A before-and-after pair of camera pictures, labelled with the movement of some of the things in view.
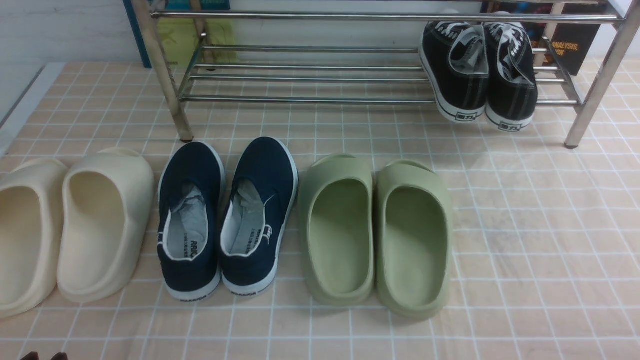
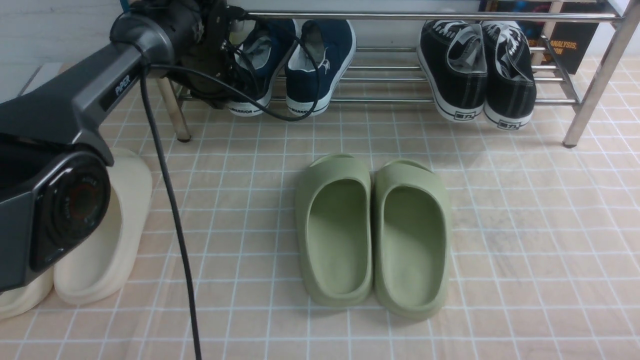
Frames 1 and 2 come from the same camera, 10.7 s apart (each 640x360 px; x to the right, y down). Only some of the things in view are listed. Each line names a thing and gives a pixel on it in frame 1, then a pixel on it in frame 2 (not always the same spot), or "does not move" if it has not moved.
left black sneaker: x=454 y=56 does not move
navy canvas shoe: x=192 y=194 → x=260 y=56
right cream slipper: x=107 y=202 does not move
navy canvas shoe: x=265 y=184 → x=324 y=51
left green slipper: x=336 y=213 does not move
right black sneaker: x=511 y=98 does not move
